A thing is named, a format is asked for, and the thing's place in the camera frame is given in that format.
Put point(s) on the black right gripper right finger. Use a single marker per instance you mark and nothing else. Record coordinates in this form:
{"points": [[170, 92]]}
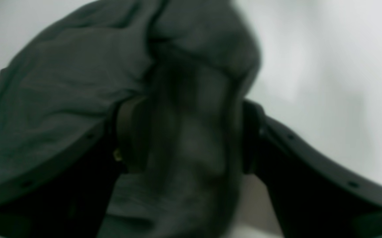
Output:
{"points": [[312, 196]]}

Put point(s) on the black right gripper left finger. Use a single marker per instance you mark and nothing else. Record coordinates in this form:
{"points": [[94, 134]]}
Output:
{"points": [[67, 196]]}

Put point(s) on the dark grey T-shirt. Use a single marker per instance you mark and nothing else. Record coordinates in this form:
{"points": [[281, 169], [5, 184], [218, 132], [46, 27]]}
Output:
{"points": [[194, 60]]}

